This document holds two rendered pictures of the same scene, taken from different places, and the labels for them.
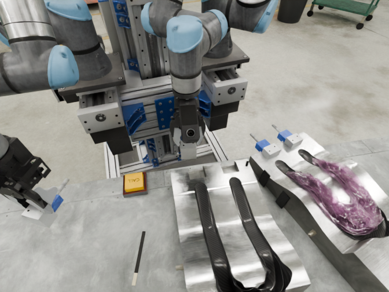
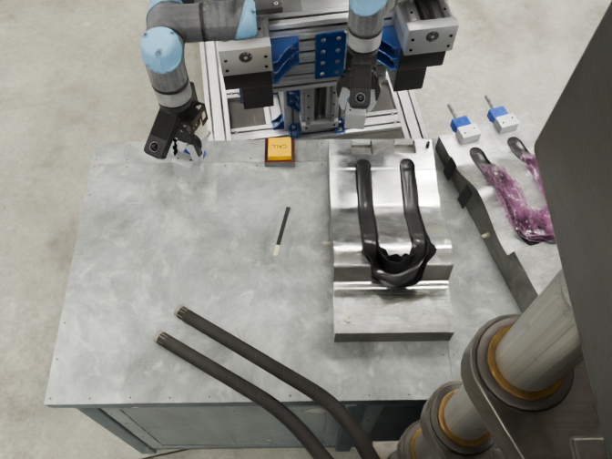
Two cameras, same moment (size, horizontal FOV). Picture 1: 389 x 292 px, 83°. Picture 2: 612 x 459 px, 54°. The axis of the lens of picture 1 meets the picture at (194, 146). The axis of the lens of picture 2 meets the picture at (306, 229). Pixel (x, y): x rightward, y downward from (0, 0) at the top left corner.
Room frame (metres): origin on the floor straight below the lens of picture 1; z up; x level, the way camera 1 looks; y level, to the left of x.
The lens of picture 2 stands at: (-0.53, -0.03, 2.11)
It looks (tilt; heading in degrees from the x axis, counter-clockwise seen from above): 61 degrees down; 10
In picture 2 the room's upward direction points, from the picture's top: straight up
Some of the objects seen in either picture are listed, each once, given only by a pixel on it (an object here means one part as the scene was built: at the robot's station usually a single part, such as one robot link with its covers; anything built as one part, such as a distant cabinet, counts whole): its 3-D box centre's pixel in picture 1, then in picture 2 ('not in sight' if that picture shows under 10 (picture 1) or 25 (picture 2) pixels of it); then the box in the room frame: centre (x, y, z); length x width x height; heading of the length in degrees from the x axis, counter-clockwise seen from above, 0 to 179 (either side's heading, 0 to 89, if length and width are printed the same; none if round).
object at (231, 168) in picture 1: (228, 170); (403, 150); (0.42, -0.11, 0.87); 0.05 x 0.05 x 0.04; 11
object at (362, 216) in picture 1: (337, 189); (532, 190); (0.33, -0.42, 0.90); 0.26 x 0.18 x 0.08; 28
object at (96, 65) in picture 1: (86, 56); not in sight; (0.76, 0.39, 1.09); 0.15 x 0.15 x 0.10
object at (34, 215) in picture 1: (52, 199); (196, 151); (0.28, 0.38, 0.93); 0.13 x 0.05 x 0.05; 166
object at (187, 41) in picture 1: (185, 47); (368, 5); (0.48, 0.02, 1.25); 0.09 x 0.08 x 0.11; 149
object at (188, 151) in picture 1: (187, 138); (356, 101); (0.50, 0.02, 0.93); 0.13 x 0.05 x 0.05; 4
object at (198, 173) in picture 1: (197, 175); (361, 150); (0.40, -0.01, 0.87); 0.05 x 0.05 x 0.04; 11
